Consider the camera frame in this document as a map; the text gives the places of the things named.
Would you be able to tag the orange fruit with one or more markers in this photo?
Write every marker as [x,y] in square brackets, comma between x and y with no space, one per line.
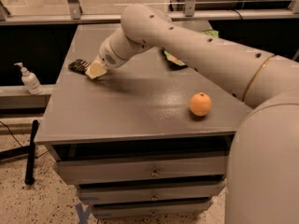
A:
[200,104]

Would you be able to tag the black stand leg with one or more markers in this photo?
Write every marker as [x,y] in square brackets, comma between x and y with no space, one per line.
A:
[29,175]

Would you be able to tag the grey drawer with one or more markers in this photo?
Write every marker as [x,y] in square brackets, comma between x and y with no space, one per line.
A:
[152,193]
[142,168]
[150,208]

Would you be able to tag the black rxbar chocolate bar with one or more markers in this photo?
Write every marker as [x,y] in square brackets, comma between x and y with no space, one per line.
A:
[79,66]

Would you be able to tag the grey drawer cabinet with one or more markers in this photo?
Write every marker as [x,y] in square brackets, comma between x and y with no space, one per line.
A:
[138,110]

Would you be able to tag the top grey drawer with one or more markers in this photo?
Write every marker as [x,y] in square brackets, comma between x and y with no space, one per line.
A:
[142,168]

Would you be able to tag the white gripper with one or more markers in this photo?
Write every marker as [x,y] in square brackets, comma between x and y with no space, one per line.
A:
[106,54]

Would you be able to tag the middle grey drawer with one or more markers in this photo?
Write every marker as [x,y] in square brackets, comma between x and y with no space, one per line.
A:
[152,193]

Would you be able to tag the bottom grey drawer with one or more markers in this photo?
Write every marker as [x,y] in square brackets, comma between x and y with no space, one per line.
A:
[150,208]

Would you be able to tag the white pump bottle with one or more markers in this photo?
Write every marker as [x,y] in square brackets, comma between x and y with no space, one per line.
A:
[30,80]

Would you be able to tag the green snack bag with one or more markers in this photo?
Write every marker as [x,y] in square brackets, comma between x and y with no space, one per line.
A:
[176,61]

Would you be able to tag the blue tape cross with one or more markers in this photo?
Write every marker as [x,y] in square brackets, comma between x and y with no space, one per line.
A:
[83,214]

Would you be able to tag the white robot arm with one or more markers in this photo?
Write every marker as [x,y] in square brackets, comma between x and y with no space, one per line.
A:
[263,165]

